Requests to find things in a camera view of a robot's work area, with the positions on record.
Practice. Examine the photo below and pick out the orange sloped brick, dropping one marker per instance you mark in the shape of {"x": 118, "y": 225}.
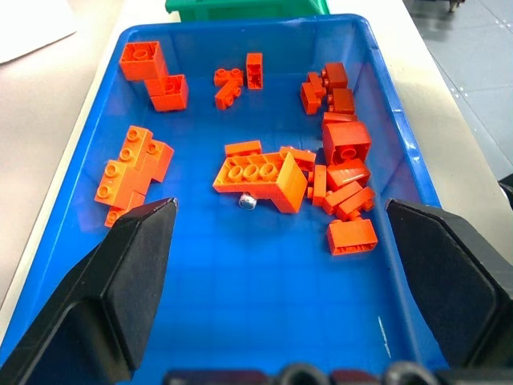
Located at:
{"x": 348, "y": 173}

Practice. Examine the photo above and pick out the blue plastic bin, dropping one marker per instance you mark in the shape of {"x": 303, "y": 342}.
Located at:
{"x": 256, "y": 288}

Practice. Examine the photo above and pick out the small orange oblong brick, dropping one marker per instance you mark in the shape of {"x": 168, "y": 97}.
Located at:
{"x": 358, "y": 202}
{"x": 340, "y": 197}
{"x": 242, "y": 148}

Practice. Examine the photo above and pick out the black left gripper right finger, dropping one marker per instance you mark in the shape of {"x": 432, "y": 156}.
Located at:
{"x": 449, "y": 280}

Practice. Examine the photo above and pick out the flat orange brick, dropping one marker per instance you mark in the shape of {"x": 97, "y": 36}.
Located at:
{"x": 338, "y": 117}

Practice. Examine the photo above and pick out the small orange studded brick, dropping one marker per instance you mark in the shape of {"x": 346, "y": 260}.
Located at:
{"x": 300, "y": 157}
{"x": 226, "y": 95}
{"x": 227, "y": 76}

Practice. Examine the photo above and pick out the long orange studded brick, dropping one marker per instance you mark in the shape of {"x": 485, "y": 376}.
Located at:
{"x": 120, "y": 168}

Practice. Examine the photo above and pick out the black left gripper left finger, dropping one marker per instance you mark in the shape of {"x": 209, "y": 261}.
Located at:
{"x": 120, "y": 288}

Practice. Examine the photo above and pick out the small orange hollow brick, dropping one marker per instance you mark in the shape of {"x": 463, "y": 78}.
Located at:
{"x": 254, "y": 70}

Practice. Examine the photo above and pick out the white paper sheet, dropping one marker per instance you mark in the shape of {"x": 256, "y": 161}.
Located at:
{"x": 24, "y": 28}

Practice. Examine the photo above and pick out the big orange hollow brick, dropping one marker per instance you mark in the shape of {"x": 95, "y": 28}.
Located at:
{"x": 276, "y": 182}

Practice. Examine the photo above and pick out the dark orange studded brick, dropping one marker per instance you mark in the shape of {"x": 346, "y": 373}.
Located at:
{"x": 312, "y": 96}

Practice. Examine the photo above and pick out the dark orange square brick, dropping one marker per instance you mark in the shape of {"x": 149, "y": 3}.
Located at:
{"x": 336, "y": 74}
{"x": 342, "y": 101}

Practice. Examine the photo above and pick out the large orange cube brick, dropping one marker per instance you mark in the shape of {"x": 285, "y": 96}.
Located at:
{"x": 346, "y": 142}
{"x": 168, "y": 94}
{"x": 141, "y": 61}

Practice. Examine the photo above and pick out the slim orange brick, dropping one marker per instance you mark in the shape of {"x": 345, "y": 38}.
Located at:
{"x": 319, "y": 185}

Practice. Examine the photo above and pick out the small silver battery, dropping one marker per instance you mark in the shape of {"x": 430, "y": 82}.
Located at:
{"x": 247, "y": 202}

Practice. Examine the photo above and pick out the green plastic bin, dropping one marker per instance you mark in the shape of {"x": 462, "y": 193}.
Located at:
{"x": 240, "y": 9}

